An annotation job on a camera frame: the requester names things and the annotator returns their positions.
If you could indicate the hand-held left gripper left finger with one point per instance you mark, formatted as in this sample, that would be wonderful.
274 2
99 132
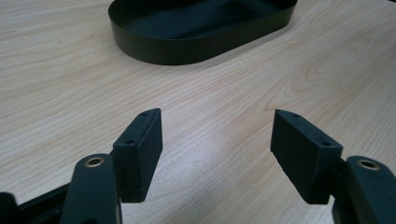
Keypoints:
141 152

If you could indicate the black hook rack with tray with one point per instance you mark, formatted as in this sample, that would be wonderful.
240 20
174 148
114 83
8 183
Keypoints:
174 46

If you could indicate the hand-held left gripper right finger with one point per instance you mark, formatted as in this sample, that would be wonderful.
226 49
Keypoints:
302 155

